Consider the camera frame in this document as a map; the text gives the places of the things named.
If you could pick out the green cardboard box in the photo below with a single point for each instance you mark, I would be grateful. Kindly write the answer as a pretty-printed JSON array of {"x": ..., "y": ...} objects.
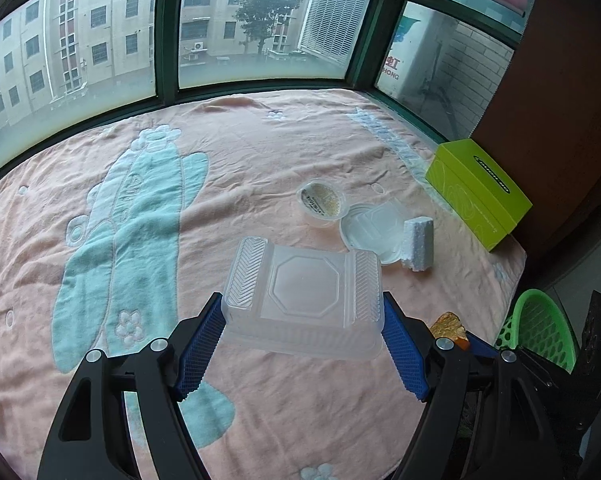
[{"x": 475, "y": 190}]

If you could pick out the brown wooden cabinet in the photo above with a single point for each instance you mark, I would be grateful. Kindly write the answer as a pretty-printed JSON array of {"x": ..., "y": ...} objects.
[{"x": 565, "y": 85}]

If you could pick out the dark green window frame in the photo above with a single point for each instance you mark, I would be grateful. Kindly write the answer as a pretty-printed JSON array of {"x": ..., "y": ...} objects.
[{"x": 168, "y": 35}]

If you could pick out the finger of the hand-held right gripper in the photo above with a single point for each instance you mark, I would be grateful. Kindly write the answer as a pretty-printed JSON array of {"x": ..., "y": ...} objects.
[{"x": 482, "y": 349}]

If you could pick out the round clear plastic lid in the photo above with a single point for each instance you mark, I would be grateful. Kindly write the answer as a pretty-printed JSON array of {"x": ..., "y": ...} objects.
[{"x": 370, "y": 232}]

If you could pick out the small labelled plastic cup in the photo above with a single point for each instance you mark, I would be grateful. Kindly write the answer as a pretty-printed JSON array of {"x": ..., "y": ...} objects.
[{"x": 323, "y": 200}]

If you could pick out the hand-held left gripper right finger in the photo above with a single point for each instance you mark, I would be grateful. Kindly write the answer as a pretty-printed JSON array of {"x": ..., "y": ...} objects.
[{"x": 403, "y": 350}]

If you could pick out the green perforated plastic basket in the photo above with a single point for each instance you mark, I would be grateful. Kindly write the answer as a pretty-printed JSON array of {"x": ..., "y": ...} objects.
[{"x": 535, "y": 320}]

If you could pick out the clear plastic food container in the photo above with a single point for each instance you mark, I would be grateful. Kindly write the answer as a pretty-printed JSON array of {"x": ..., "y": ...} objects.
[{"x": 305, "y": 290}]

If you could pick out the white foam block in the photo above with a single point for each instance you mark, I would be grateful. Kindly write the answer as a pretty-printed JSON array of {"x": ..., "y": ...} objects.
[{"x": 419, "y": 242}]

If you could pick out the yellow orange wrapper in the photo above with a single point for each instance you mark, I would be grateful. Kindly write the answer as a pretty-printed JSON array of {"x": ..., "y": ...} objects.
[{"x": 448, "y": 330}]

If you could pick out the pink printed blanket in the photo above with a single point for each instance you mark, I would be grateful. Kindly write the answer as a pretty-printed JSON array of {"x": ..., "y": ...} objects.
[{"x": 260, "y": 150}]

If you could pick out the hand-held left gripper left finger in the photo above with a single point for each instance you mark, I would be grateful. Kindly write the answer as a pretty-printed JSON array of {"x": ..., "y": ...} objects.
[{"x": 200, "y": 345}]

